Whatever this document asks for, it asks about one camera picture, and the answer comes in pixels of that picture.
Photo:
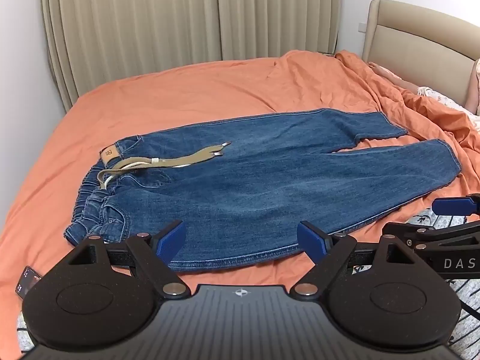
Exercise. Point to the orange bed sheet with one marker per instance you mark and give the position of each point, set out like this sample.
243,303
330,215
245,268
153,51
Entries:
180,93

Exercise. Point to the beige pleated curtain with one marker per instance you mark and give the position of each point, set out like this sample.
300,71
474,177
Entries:
195,22

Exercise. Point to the blue denim pants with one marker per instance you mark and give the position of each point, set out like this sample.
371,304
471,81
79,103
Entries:
262,180

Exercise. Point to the white pillow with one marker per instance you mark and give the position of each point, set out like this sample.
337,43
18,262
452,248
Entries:
470,114

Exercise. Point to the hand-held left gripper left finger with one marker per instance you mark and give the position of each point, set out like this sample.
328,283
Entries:
171,243

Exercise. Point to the grey printed cloth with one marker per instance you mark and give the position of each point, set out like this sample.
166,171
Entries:
467,296

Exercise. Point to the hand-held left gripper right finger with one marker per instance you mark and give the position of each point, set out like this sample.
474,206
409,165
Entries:
309,240

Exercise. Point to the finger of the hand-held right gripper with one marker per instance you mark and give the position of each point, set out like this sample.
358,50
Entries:
450,206
431,232

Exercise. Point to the black smartphone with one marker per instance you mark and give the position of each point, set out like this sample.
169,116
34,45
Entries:
27,280

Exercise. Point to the beige padded headboard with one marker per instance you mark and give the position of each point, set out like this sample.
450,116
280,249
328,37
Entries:
416,26

